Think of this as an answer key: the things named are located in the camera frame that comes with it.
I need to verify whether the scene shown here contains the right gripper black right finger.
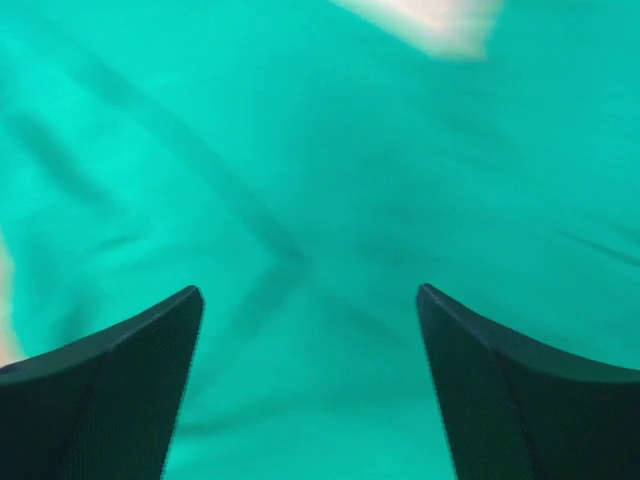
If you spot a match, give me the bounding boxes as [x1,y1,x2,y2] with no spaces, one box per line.
[417,284,639,480]

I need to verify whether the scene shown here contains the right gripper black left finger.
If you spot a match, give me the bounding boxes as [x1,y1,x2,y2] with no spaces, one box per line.
[1,286,204,480]

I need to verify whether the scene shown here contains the green t shirt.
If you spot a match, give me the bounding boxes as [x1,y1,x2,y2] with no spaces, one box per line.
[1,1,639,479]

